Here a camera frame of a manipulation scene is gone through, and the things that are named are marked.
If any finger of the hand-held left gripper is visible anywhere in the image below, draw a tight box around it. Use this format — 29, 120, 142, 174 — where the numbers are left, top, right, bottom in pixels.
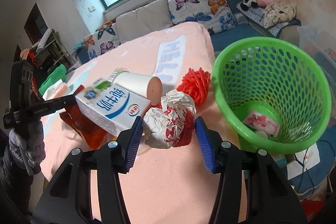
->
25, 86, 82, 121

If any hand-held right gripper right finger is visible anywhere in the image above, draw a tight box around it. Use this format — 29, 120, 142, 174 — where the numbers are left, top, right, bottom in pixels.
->
195, 116, 307, 224

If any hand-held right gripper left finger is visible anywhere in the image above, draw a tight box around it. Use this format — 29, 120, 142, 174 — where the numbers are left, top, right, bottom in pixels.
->
30, 116, 144, 224

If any orange plastic bag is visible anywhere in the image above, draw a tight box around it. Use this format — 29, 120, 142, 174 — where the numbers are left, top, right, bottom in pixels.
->
60, 85, 109, 150

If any white red paper wrapper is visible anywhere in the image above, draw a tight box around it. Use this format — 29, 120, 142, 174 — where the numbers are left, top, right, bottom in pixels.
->
143, 90, 197, 150

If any green plastic basket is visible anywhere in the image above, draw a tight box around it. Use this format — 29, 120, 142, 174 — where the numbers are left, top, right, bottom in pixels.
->
211, 37, 332, 154

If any white milk carton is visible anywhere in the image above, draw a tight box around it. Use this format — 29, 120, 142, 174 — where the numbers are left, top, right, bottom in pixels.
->
75, 78, 152, 137

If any white paper cup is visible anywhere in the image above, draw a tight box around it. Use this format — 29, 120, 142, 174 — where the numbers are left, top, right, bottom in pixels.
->
109, 70, 163, 106

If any person's left forearm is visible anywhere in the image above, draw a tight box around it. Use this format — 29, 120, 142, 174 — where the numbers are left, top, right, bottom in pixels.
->
0, 144, 35, 216

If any person's left hand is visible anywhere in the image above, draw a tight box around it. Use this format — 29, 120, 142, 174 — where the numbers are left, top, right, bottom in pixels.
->
9, 119, 45, 176

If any white tissue pack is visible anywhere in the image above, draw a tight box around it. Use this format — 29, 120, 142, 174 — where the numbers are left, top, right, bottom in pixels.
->
42, 79, 65, 99

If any peach coloured pack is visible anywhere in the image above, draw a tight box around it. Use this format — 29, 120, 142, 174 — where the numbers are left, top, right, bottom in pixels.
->
56, 84, 69, 96

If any green plastic bag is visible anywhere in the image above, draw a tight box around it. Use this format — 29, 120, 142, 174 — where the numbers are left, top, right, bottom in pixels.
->
39, 64, 67, 92

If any metal shelf rack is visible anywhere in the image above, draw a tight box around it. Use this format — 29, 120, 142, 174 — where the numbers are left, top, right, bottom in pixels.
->
31, 28, 73, 73

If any pink packet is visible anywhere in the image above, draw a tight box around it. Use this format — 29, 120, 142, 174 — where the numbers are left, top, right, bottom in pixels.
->
242, 110, 281, 137

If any red foam net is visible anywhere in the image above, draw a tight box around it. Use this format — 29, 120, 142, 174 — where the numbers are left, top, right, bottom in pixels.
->
175, 68, 211, 107

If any dark wooden door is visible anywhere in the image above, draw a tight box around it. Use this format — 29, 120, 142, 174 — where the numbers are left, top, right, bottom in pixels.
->
24, 2, 49, 39

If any small butterfly print cushion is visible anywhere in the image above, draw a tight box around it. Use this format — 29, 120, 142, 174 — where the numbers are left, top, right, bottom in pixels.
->
83, 21, 122, 60

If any white paper scrap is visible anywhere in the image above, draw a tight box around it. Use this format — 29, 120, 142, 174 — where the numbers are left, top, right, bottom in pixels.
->
287, 122, 311, 136

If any white paper sheet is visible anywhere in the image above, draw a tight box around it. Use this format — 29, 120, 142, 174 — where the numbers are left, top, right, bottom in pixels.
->
286, 145, 321, 188

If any blue mattress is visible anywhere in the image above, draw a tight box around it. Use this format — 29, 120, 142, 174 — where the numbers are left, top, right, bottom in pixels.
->
210, 0, 302, 57

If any beige cushion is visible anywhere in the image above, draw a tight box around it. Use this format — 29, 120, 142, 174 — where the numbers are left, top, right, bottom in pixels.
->
115, 0, 174, 45
103, 2, 147, 23

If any red plastic stool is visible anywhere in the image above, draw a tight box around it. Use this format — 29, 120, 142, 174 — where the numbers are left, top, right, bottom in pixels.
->
299, 198, 328, 223

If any large butterfly print cushion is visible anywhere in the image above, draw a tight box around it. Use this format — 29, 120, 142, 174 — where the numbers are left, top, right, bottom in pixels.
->
167, 0, 238, 33

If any cream spotted cloth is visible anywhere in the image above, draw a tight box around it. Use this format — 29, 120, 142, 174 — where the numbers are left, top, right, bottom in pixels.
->
262, 1, 298, 29

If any clear plastic storage box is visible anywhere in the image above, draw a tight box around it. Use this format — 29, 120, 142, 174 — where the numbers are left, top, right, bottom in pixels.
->
297, 25, 336, 100

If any pink plush toy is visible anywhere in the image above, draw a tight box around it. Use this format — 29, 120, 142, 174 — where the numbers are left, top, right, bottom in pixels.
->
260, 0, 280, 8

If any blue cable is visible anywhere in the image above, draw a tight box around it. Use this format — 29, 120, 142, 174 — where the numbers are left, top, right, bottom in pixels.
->
293, 140, 332, 199

